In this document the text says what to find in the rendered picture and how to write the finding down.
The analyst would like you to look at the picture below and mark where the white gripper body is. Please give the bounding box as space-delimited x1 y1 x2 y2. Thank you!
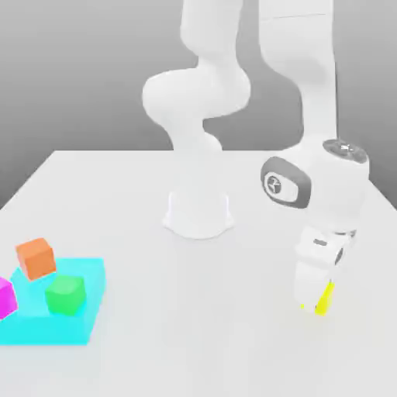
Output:
292 259 333 310

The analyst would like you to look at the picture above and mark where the small green cube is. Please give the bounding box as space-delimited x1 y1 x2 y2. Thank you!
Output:
44 274 86 317

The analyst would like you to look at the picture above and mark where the small magenta cube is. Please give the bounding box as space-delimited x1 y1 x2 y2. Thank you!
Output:
0 276 19 320

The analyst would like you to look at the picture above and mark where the small yellow cube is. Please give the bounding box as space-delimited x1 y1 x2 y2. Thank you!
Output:
299 278 337 317

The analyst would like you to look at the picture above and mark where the large cyan box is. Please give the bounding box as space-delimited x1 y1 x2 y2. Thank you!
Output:
0 257 107 347

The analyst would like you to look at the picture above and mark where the small orange cube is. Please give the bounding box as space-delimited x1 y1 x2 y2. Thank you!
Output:
15 237 57 282

